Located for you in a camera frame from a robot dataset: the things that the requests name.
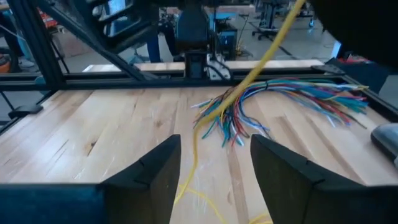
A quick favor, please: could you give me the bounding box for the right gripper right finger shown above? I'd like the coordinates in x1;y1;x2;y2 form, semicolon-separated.
250;133;398;224

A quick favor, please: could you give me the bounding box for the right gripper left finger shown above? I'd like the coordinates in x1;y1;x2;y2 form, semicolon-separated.
0;134;182;224

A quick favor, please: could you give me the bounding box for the yellow cord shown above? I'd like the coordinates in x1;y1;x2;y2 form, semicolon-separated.
174;0;307;224

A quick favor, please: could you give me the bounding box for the black crate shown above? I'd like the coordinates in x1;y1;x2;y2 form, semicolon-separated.
334;57;392;94

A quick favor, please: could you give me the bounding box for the dark grey plastic case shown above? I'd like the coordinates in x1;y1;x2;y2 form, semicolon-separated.
369;123;398;169

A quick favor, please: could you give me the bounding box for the blue equipment cart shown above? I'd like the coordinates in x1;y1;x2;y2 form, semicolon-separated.
208;12;239;60

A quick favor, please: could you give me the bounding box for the person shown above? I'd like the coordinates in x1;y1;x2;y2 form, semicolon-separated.
0;12;37;71
144;21;184;63

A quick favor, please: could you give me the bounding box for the white post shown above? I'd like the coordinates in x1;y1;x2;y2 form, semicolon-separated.
330;39;343;60

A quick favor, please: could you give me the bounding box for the multicoloured wire bundle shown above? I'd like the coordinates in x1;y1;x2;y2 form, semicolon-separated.
191;77;371;149

